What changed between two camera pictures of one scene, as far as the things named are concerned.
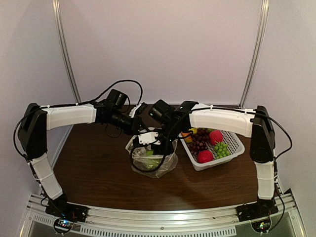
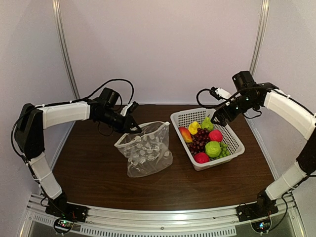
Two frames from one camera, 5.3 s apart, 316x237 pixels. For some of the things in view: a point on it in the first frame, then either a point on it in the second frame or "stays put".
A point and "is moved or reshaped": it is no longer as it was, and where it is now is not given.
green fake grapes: x=221 y=149 stays put
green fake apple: x=152 y=161 to x=213 y=149
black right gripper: x=161 y=142 to x=226 y=113
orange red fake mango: x=188 y=139 stays put
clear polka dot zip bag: x=145 y=162 is moved or reshaped
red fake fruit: x=216 y=136 stays put
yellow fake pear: x=195 y=130 stays put
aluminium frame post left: x=59 y=22 stays put
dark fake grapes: x=199 y=141 stays put
